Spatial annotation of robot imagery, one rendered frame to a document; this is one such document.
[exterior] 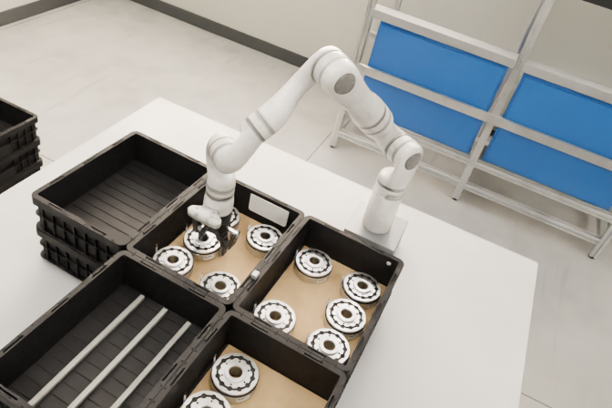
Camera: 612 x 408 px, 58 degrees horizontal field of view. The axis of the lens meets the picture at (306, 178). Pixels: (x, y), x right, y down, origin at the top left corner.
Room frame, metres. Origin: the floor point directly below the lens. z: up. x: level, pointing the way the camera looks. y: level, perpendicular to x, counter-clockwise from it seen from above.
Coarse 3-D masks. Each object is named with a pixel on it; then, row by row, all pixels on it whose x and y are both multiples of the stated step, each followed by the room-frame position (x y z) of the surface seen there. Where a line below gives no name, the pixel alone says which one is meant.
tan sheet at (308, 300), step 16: (288, 272) 1.03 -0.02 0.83; (336, 272) 1.07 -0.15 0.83; (272, 288) 0.96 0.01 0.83; (288, 288) 0.97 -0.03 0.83; (304, 288) 0.99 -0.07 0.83; (320, 288) 1.00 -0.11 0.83; (336, 288) 1.01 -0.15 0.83; (384, 288) 1.06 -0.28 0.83; (288, 304) 0.92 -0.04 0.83; (304, 304) 0.93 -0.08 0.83; (320, 304) 0.95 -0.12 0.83; (304, 320) 0.88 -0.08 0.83; (320, 320) 0.90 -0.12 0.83; (368, 320) 0.93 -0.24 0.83; (304, 336) 0.84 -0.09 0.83
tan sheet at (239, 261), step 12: (240, 216) 1.20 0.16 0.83; (240, 228) 1.15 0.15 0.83; (180, 240) 1.04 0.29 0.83; (240, 240) 1.10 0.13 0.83; (228, 252) 1.04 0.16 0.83; (240, 252) 1.05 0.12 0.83; (204, 264) 0.98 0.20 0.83; (216, 264) 0.99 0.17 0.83; (228, 264) 1.00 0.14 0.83; (240, 264) 1.01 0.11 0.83; (252, 264) 1.02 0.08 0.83; (192, 276) 0.93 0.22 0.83; (240, 276) 0.97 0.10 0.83
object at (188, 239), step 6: (192, 228) 1.07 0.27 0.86; (186, 234) 1.04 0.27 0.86; (192, 234) 1.04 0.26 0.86; (186, 240) 1.02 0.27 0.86; (192, 240) 1.02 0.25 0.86; (216, 240) 1.04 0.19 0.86; (192, 246) 1.01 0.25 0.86; (198, 246) 1.01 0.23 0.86; (204, 246) 1.01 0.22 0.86; (210, 246) 1.02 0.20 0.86; (216, 246) 1.02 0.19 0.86; (198, 252) 0.99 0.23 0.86; (204, 252) 0.99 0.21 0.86; (210, 252) 1.00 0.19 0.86
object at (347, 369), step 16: (304, 224) 1.12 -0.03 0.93; (320, 224) 1.14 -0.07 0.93; (288, 240) 1.04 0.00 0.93; (352, 240) 1.11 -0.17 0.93; (272, 256) 0.97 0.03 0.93; (384, 256) 1.08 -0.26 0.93; (400, 272) 1.03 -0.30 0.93; (384, 304) 0.92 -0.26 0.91; (256, 320) 0.77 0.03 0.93; (288, 336) 0.75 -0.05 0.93; (368, 336) 0.80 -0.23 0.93; (320, 352) 0.73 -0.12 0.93; (352, 352) 0.75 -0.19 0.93; (352, 368) 0.72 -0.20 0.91
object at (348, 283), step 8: (352, 272) 1.05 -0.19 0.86; (360, 272) 1.06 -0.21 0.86; (344, 280) 1.02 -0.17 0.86; (352, 280) 1.03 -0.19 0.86; (368, 280) 1.04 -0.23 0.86; (376, 280) 1.05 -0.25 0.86; (344, 288) 0.99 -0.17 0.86; (352, 288) 1.00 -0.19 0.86; (376, 288) 1.02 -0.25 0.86; (352, 296) 0.97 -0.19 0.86; (360, 296) 0.98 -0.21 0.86; (368, 296) 0.99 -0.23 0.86; (376, 296) 0.99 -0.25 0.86
